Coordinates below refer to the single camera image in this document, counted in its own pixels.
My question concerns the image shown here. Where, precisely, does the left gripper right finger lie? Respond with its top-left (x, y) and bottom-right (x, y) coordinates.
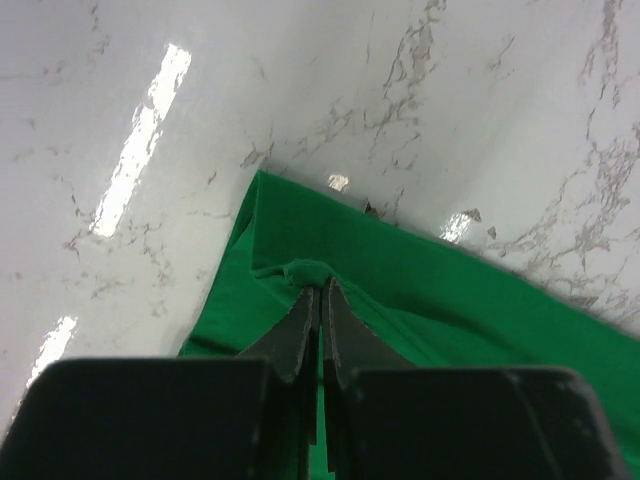
top-left (321, 280), bottom-right (632, 479)

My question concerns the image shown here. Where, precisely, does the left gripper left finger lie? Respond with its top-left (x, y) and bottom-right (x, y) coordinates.
top-left (1, 288), bottom-right (320, 479)

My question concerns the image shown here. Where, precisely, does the green polo shirt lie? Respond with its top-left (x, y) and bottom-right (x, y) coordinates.
top-left (180, 171), bottom-right (639, 473)

